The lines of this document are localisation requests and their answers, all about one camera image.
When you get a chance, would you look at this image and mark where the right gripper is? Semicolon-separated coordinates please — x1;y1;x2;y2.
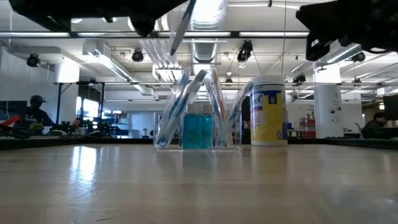
295;0;374;62

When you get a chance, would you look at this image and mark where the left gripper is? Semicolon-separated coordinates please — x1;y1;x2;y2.
104;0;190;37

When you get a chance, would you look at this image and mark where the purple white toothbrush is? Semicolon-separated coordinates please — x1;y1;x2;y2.
169;0;198;57

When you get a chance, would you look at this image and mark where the orange white toothbrush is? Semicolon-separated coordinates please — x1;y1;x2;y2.
211;66;229;131

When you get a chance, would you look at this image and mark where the silver ceiling pipe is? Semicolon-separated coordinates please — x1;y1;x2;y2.
325;43;364;65

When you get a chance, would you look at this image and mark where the white round column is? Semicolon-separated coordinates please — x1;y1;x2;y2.
313;67;343;139

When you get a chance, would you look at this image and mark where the yellow Lysol wipes canister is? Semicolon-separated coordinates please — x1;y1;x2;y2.
249;74;289;147

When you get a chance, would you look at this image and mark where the red shelf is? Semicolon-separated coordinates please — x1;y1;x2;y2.
298;117;317;138

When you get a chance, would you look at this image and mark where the black monitor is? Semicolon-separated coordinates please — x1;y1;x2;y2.
0;100;28;121
240;95;251;121
382;94;398;121

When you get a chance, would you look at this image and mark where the grey office chair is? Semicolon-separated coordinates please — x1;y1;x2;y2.
353;123;365;139

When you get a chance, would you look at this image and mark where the person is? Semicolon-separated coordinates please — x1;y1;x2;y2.
17;95;57;133
361;111;389;140
70;117;87;136

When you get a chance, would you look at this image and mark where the clear acrylic organizer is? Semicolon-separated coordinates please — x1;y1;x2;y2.
152;110;243;152

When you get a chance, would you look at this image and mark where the green plant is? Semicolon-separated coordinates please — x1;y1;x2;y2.
26;122;46;135

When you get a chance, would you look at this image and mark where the silver ventilation duct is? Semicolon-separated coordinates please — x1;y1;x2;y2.
185;0;228;100

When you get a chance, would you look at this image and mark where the black overhead camera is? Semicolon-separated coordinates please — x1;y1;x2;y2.
236;39;254;63

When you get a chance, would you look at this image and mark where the black gantry frame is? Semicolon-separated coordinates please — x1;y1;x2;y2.
52;81;106;127

